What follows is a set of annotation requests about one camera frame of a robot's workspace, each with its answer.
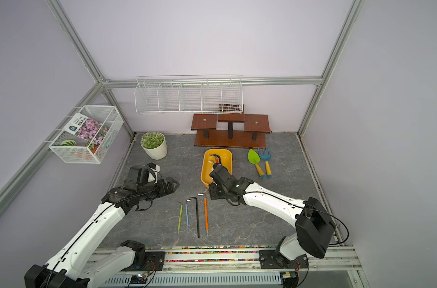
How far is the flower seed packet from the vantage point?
0.73m

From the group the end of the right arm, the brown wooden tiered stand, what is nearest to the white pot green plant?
the brown wooden tiered stand

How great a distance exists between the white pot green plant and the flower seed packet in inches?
9.1

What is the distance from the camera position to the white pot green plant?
3.31ft

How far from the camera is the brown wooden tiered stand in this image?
1.03m

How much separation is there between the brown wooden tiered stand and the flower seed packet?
46cm

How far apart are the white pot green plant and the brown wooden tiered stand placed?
20 cm
